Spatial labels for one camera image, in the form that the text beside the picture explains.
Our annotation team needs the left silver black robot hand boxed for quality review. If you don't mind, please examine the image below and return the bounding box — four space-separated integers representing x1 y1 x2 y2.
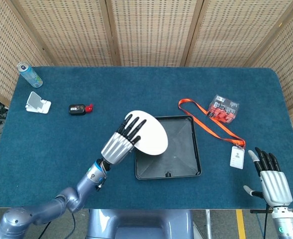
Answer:
100 114 147 166

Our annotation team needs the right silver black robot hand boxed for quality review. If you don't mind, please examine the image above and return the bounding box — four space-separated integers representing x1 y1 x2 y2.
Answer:
243 147 293 207

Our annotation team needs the white round plate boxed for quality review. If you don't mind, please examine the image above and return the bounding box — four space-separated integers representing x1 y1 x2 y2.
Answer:
125 110 169 156

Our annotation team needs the black square plastic tray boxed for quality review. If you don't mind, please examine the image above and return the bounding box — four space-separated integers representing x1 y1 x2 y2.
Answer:
135 115 202 180

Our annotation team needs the white id badge card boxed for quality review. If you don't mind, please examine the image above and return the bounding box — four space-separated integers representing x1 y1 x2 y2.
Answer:
229 145 245 170

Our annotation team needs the black and red device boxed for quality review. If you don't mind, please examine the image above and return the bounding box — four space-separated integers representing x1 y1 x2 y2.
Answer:
68 103 94 117

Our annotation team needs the blue table cloth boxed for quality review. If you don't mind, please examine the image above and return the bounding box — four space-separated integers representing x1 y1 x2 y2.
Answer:
0 66 293 210

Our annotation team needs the blue-grey robot torso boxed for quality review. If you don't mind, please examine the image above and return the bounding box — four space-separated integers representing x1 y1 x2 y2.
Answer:
86 208 195 239

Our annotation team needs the clear box of red caps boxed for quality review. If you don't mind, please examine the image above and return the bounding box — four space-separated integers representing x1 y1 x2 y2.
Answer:
205 94 240 124

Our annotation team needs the white phone stand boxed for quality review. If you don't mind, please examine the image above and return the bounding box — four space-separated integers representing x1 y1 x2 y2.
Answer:
25 91 52 115

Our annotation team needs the blue drink can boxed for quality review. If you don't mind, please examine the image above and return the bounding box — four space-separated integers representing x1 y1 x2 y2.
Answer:
17 62 43 88

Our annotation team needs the woven folding screen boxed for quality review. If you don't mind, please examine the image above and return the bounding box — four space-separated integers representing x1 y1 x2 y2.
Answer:
0 0 293 140

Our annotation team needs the orange lanyard strap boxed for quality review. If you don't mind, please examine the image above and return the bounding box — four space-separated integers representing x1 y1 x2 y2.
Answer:
178 99 246 148

